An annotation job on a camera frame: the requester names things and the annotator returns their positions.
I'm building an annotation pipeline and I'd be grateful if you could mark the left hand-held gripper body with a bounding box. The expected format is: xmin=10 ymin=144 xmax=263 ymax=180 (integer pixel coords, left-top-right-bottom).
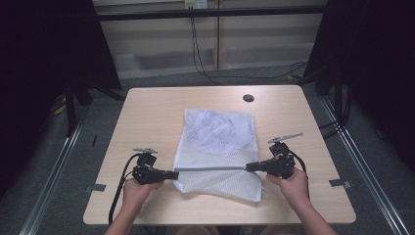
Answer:
xmin=131 ymin=147 xmax=168 ymax=186

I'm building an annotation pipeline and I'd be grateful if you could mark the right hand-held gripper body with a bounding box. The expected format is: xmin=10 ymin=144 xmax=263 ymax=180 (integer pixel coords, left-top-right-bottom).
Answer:
xmin=263 ymin=132 xmax=304 ymax=180

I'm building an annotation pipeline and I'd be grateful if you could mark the white mesh laundry bag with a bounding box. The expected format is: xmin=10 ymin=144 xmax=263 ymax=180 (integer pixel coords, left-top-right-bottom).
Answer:
xmin=171 ymin=108 xmax=264 ymax=203

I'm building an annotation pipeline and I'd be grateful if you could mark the person's left hand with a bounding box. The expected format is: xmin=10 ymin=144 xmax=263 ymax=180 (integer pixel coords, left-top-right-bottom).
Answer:
xmin=121 ymin=177 xmax=164 ymax=213

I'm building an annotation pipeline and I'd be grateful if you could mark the person's right hand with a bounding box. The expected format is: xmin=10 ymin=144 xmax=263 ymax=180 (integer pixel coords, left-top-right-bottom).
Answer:
xmin=265 ymin=165 xmax=309 ymax=211

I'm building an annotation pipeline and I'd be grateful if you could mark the grey tape strip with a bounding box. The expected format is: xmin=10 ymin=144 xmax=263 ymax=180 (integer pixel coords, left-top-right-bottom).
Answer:
xmin=83 ymin=183 xmax=108 ymax=194
xmin=328 ymin=178 xmax=354 ymax=190

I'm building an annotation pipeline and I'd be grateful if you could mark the black curtain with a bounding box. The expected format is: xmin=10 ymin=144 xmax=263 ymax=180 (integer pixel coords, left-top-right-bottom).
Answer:
xmin=301 ymin=0 xmax=415 ymax=170
xmin=0 ymin=0 xmax=122 ymax=200

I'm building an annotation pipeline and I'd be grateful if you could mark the black horizontal metal bar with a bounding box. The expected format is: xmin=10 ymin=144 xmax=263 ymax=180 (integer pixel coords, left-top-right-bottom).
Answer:
xmin=97 ymin=5 xmax=328 ymax=23

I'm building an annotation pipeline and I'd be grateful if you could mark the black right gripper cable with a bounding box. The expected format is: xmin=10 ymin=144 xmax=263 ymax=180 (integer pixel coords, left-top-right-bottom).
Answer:
xmin=288 ymin=150 xmax=311 ymax=201

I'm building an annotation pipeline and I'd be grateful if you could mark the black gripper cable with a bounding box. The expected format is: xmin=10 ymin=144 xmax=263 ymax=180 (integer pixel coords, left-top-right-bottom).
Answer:
xmin=108 ymin=152 xmax=143 ymax=227
xmin=288 ymin=150 xmax=311 ymax=201

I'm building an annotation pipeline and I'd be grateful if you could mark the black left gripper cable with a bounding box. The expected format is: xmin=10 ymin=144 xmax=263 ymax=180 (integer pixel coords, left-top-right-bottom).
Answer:
xmin=108 ymin=152 xmax=143 ymax=227

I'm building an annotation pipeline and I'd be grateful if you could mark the metal floor rail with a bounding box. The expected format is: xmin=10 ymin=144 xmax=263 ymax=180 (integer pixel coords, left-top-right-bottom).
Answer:
xmin=19 ymin=114 xmax=86 ymax=235
xmin=320 ymin=97 xmax=411 ymax=235

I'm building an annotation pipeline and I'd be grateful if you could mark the black hanging floor cable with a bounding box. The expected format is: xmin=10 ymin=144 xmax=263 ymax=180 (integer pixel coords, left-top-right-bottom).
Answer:
xmin=190 ymin=17 xmax=308 ymax=86

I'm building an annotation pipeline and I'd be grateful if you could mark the white wall socket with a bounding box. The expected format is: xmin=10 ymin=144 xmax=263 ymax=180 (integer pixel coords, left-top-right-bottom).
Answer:
xmin=184 ymin=0 xmax=208 ymax=10

